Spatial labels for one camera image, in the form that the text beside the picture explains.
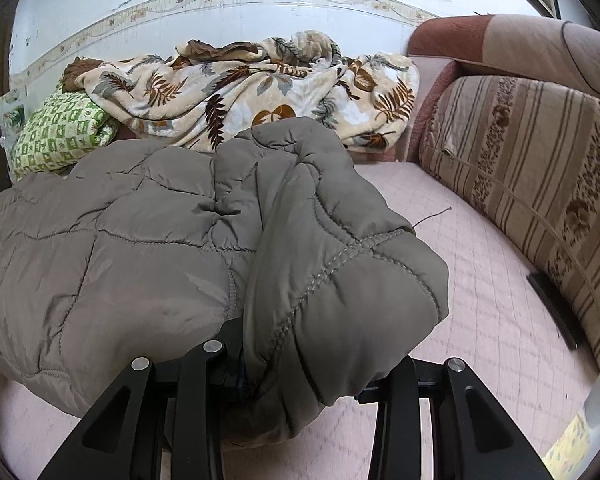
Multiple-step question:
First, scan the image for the clear plastic bag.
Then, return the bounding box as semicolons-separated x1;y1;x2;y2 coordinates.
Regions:
0;87;28;148

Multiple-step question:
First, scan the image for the reddish brown sofa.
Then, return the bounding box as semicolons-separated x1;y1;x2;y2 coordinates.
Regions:
395;12;600;161

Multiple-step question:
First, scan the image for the black smartphone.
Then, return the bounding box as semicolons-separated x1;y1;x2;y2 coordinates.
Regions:
527;272;578;351

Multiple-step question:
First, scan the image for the grey puffer jacket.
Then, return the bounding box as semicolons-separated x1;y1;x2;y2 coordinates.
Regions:
0;116;451;443

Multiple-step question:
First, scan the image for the yellow patterned cloth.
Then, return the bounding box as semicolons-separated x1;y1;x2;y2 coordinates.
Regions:
542;400;600;480

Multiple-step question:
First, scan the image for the leaf print fleece blanket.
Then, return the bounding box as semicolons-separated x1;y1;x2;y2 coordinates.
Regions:
61;30;421;153

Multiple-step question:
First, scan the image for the striped floral sofa cushion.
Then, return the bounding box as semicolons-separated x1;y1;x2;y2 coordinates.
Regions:
417;75;600;376

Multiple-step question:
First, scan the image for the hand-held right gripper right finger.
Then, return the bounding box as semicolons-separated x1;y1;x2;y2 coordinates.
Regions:
355;355;556;480

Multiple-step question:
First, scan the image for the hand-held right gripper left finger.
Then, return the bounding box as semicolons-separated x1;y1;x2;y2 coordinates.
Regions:
37;320;246;480

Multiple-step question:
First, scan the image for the green patterned pillow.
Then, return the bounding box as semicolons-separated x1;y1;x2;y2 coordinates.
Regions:
7;91;118;181

